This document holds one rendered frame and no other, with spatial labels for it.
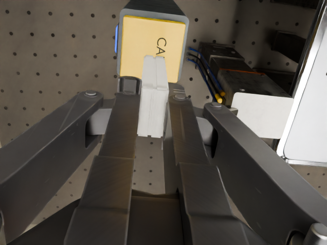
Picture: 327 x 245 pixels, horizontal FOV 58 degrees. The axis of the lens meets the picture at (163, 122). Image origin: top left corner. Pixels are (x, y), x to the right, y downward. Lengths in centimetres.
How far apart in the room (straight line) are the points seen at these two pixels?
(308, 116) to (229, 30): 32
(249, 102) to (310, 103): 14
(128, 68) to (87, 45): 49
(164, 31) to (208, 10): 48
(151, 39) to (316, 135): 38
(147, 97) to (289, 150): 45
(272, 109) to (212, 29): 37
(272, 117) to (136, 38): 25
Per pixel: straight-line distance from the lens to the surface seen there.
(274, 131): 48
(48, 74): 83
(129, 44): 30
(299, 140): 58
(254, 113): 46
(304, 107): 55
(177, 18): 31
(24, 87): 87
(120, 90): 15
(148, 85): 16
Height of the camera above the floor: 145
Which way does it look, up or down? 64 degrees down
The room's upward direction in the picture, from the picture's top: 176 degrees clockwise
